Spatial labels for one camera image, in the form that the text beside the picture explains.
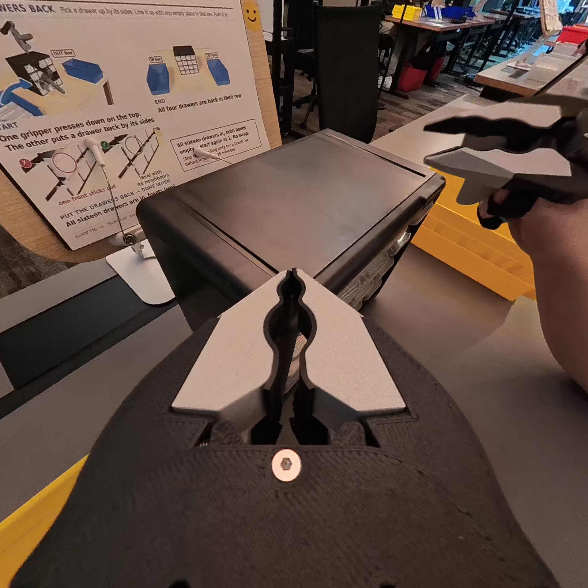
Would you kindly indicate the small yellow parts bin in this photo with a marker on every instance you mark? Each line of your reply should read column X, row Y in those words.
column 406, row 11

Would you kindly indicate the person's right hand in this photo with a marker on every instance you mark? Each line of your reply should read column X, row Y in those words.
column 560, row 248

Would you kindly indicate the black office chair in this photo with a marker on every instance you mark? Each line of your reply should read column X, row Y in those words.
column 298, row 69
column 349, row 69

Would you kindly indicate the black drawer cabinet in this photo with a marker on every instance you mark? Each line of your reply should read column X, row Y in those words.
column 298, row 193

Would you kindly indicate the blue parts bins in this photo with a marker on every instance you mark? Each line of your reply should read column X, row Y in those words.
column 450, row 11

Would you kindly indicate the yellow storage bin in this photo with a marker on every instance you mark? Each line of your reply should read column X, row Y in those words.
column 473, row 248
column 27, row 519

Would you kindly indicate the metal poster clamp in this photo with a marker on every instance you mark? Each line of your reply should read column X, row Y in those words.
column 131, row 239

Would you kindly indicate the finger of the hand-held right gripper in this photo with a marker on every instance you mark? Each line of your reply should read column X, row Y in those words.
column 514, row 124
column 505, row 163

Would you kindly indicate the wooden office desk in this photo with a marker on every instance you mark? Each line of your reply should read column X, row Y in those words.
column 500, row 76
column 454, row 23

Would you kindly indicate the instruction poster on board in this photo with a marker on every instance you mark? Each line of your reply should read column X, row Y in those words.
column 268, row 92

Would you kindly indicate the red storage bin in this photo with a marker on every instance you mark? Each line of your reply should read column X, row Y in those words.
column 412, row 78
column 572, row 36

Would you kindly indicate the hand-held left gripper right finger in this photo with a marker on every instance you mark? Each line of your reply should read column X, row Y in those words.
column 353, row 363

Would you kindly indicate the printed instruction poster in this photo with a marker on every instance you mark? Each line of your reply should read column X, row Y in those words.
column 115, row 69

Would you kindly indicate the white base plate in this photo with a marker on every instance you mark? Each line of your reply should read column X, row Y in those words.
column 147, row 275

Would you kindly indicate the yellow smiley sticker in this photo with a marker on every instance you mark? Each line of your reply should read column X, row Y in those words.
column 251, row 16

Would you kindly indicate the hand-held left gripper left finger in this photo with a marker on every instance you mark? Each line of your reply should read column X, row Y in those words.
column 229, row 363

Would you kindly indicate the person's right forearm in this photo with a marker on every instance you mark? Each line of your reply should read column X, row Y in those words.
column 569, row 340

